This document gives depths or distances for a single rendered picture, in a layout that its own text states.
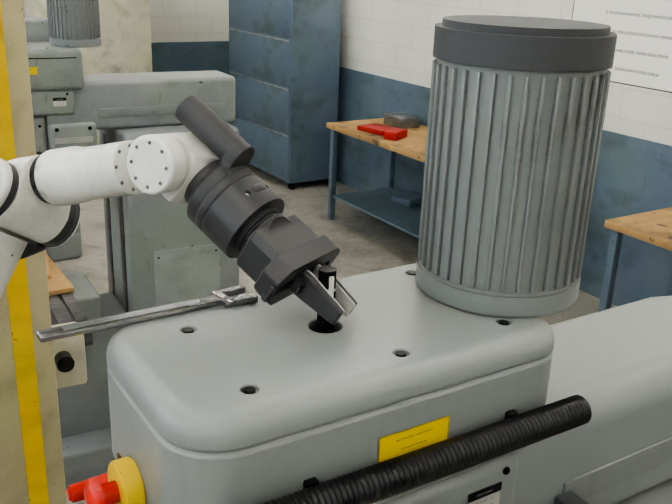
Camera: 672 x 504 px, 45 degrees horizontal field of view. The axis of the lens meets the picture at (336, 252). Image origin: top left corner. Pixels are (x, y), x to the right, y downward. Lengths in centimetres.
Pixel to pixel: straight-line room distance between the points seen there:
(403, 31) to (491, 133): 684
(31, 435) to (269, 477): 212
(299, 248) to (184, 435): 25
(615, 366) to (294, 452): 55
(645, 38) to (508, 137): 497
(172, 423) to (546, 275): 45
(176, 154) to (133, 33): 847
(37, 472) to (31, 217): 191
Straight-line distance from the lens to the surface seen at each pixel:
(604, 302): 518
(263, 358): 83
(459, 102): 91
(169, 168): 90
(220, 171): 90
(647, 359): 123
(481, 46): 89
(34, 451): 289
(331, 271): 87
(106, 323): 90
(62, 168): 105
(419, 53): 754
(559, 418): 96
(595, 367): 118
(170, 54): 1046
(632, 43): 591
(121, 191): 101
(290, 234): 90
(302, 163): 835
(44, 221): 111
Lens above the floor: 227
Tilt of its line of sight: 20 degrees down
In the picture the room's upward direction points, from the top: 2 degrees clockwise
